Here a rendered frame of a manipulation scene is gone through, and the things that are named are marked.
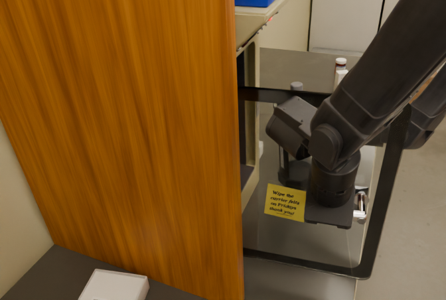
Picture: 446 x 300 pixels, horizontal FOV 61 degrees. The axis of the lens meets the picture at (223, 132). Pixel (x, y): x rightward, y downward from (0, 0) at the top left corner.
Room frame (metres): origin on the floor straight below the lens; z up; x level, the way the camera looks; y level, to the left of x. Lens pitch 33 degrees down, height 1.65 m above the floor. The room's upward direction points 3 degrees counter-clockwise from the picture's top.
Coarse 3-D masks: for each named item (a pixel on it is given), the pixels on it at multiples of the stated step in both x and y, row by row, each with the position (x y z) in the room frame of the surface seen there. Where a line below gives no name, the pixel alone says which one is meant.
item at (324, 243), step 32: (256, 96) 0.52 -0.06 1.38; (288, 96) 0.51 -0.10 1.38; (320, 96) 0.49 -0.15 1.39; (256, 128) 0.52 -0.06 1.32; (256, 160) 0.52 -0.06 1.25; (288, 160) 0.51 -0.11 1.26; (384, 160) 0.46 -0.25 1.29; (256, 192) 0.52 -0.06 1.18; (384, 192) 0.46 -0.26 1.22; (256, 224) 0.52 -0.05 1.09; (288, 224) 0.50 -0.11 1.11; (320, 224) 0.49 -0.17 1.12; (352, 224) 0.47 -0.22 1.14; (256, 256) 0.52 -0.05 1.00; (288, 256) 0.50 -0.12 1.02; (320, 256) 0.48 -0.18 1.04; (352, 256) 0.47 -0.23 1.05
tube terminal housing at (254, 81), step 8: (256, 40) 0.82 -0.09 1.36; (240, 48) 0.73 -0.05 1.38; (248, 48) 0.85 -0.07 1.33; (256, 48) 0.82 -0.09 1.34; (248, 56) 0.85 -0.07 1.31; (256, 56) 0.82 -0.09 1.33; (248, 64) 0.85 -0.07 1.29; (256, 64) 0.82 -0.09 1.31; (248, 72) 0.85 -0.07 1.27; (256, 72) 0.82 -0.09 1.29; (248, 80) 0.85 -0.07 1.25; (256, 80) 0.82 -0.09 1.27
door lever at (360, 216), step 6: (354, 198) 0.47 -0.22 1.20; (360, 198) 0.46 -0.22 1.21; (366, 198) 0.46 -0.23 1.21; (360, 204) 0.45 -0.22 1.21; (354, 210) 0.43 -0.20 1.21; (360, 210) 0.43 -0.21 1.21; (354, 216) 0.42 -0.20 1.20; (360, 216) 0.42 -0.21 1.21; (366, 216) 0.42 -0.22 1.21; (360, 222) 0.42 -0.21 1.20
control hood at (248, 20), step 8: (280, 0) 0.57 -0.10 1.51; (288, 0) 0.61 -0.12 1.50; (240, 8) 0.54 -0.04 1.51; (248, 8) 0.54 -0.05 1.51; (256, 8) 0.53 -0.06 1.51; (264, 8) 0.53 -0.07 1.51; (272, 8) 0.54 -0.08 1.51; (280, 8) 0.57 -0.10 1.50; (240, 16) 0.52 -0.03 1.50; (248, 16) 0.51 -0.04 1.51; (256, 16) 0.51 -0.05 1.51; (264, 16) 0.50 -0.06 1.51; (240, 24) 0.52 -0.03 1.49; (248, 24) 0.51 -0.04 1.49; (256, 24) 0.51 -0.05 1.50; (240, 32) 0.52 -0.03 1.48; (248, 32) 0.51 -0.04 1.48; (240, 40) 0.52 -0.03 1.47
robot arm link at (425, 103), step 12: (444, 72) 0.66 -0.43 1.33; (432, 84) 0.66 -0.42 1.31; (444, 84) 0.65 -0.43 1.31; (420, 96) 0.66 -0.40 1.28; (432, 96) 0.65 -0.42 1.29; (444, 96) 0.63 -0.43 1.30; (420, 108) 0.64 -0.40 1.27; (432, 108) 0.63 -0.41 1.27; (444, 108) 0.63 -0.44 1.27; (420, 120) 0.63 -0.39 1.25; (432, 120) 0.62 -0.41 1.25; (420, 132) 0.61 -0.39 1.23; (432, 132) 0.64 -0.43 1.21; (408, 144) 0.61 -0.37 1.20; (420, 144) 0.64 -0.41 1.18
